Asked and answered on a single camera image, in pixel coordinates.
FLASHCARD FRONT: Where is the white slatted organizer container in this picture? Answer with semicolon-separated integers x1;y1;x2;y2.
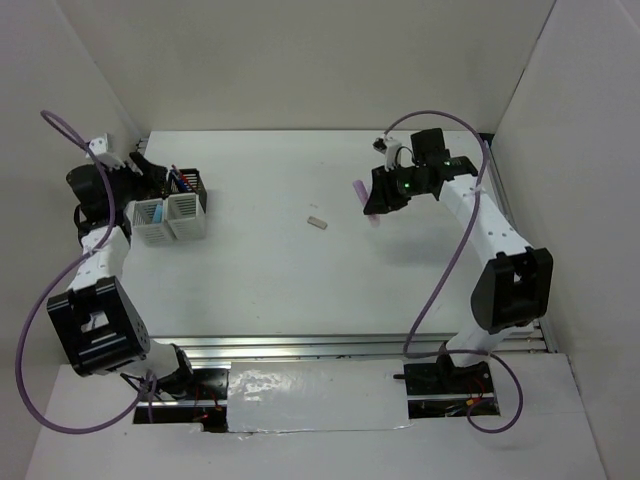
128;168;208;247

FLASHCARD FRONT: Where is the aluminium rail frame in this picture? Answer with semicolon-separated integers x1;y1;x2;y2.
134;130;559;364

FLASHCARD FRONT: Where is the purple highlighter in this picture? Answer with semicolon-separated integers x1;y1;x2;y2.
352;180;380;228

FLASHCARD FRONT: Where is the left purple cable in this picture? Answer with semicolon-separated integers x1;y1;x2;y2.
17;110;161;432

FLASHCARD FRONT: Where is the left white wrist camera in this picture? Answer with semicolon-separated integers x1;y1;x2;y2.
86;133;125;170

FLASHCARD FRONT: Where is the shiny white cover sheet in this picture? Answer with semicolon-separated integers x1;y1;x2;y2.
227;359;411;433

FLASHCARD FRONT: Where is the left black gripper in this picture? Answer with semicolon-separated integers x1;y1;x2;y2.
97;151;170;210

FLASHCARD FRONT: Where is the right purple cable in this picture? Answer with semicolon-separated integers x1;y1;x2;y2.
382;110;525;434

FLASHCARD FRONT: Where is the grey eraser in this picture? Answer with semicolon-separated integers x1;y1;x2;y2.
307;216;328;230

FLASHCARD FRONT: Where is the blue highlighter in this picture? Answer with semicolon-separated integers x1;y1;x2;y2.
151;202;163;224

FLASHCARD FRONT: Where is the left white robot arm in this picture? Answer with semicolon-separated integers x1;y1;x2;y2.
47;152;198;400

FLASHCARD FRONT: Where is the purple cable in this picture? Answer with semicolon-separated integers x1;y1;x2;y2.
382;110;525;434
17;110;161;432

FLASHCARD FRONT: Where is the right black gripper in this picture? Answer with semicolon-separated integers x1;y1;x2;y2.
364;161;430;215

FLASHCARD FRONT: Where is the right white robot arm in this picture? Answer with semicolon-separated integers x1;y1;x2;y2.
364;128;554;392

